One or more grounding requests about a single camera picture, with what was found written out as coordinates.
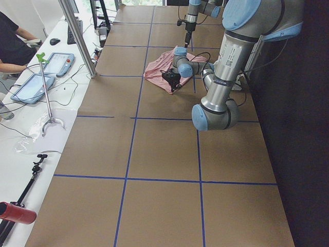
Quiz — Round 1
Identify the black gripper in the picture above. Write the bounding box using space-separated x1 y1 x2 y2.
160 68 182 93
177 19 197 48

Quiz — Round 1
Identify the pink Snoopy t-shirt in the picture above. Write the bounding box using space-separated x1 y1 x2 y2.
143 46 207 94

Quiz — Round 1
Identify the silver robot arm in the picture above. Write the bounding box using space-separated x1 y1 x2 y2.
161 1 304 131
177 0 228 48

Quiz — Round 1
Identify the black keyboard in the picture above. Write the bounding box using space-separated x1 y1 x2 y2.
66 20 84 45

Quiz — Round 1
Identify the upper blue teach pendant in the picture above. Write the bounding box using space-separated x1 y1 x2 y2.
43 52 75 77

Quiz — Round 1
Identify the blue teach pendant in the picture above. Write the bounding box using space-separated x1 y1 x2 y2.
43 52 75 77
10 74 55 104

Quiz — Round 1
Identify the black computer mouse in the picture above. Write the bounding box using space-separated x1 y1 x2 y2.
49 38 61 46

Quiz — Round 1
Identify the clear plastic bag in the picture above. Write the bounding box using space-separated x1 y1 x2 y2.
14 109 77 154

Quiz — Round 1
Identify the metal reacher grabber stick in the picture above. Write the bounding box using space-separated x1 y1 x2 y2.
36 52 65 137

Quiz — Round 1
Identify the lower blue teach pendant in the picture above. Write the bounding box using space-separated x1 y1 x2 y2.
10 74 55 104

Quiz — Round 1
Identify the person in black shirt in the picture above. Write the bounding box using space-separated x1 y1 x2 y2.
1 13 37 74

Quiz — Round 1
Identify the red cylinder bottle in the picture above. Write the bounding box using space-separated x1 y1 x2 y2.
1 202 37 224

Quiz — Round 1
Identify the black selfie stick tripod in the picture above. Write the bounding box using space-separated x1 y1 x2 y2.
1 154 48 246

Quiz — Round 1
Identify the aluminium frame post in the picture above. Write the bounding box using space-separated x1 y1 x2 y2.
58 0 97 78

